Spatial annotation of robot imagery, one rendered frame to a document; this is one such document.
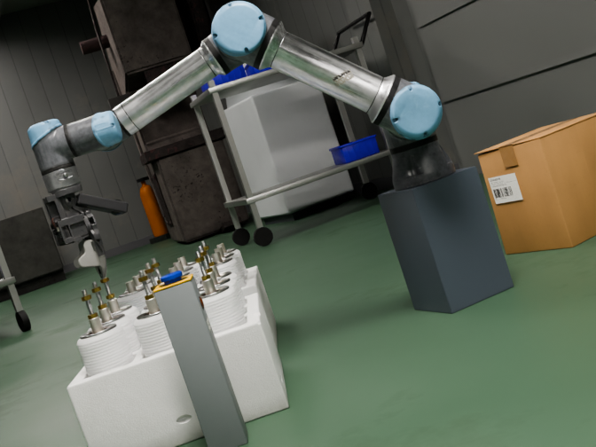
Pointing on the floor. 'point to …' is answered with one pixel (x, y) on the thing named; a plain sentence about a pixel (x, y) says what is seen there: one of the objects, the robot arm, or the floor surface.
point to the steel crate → (29, 252)
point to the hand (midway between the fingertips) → (104, 270)
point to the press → (177, 189)
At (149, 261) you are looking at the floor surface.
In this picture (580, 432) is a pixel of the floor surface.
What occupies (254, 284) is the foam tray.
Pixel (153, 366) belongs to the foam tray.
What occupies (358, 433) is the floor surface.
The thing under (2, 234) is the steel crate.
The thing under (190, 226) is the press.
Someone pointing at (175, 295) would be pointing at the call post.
